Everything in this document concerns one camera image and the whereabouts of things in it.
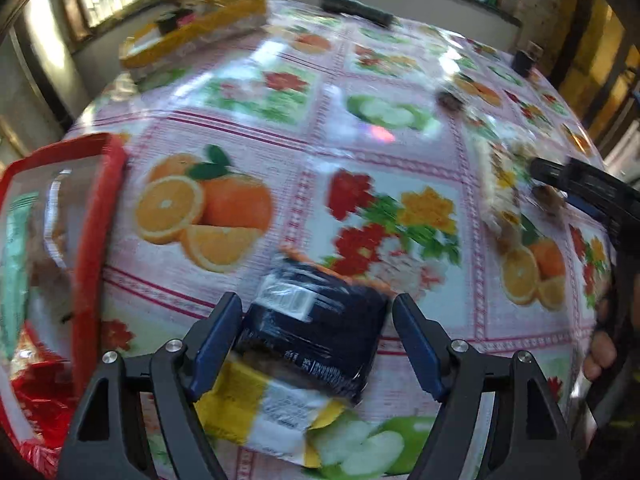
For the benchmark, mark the yellow white snack packet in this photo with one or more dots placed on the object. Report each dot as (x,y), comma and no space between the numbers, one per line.
(240,405)

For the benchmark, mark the golden wooden door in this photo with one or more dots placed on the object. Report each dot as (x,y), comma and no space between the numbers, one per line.
(590,65)

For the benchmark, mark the yellow rimmed cardboard box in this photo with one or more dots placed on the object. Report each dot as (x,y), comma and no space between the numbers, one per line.
(220,15)

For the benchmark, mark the red rimmed tray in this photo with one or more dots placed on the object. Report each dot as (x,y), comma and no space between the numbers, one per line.
(95,260)

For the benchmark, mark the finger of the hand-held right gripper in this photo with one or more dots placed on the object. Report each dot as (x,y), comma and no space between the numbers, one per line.
(595,172)
(547,172)

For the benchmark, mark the fruit and flower printed tablecloth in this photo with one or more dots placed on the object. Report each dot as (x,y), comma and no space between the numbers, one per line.
(310,125)

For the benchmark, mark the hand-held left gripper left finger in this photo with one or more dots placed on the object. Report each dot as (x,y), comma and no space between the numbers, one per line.
(217,345)

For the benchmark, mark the black snack packet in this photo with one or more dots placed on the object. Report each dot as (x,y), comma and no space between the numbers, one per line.
(310,330)

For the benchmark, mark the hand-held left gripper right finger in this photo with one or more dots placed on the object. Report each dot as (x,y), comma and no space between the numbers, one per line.
(417,347)

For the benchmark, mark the black flashlight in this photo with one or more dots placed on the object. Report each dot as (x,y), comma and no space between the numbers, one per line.
(350,6)

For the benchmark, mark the person's right hand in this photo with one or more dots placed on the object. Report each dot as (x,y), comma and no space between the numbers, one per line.
(600,355)

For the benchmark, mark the green snack packet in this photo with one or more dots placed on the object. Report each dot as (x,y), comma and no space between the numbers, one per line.
(17,270)

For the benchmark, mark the black jar with cork lid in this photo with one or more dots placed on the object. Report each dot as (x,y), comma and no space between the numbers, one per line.
(525,62)

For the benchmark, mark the clear packet brown nut bar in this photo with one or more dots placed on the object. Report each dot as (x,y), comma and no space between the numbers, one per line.
(547,200)

